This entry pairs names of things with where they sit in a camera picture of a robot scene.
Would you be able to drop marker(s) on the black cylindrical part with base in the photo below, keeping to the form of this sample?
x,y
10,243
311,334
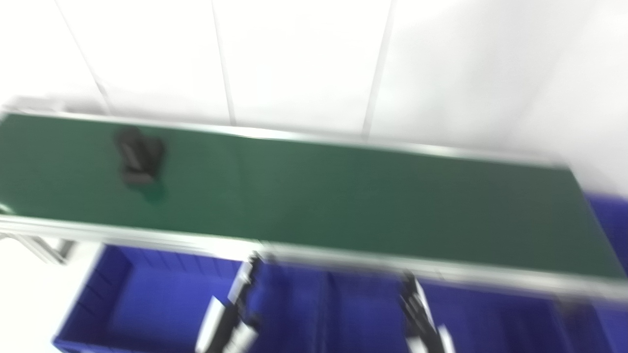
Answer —
x,y
140,157

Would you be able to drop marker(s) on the green conveyor belt surface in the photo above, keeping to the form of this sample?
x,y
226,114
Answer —
x,y
343,206

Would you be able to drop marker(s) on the aluminium conveyor support leg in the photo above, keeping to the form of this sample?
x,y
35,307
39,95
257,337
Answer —
x,y
49,249

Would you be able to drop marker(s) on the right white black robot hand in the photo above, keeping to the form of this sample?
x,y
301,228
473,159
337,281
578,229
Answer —
x,y
422,328

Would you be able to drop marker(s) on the green conveyor belt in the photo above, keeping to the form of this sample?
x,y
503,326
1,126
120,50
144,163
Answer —
x,y
147,234

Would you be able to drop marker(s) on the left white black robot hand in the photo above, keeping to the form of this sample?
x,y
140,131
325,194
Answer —
x,y
225,323

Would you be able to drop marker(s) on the blue plastic bin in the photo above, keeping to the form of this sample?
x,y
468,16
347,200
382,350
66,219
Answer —
x,y
611,215
363,318
147,304

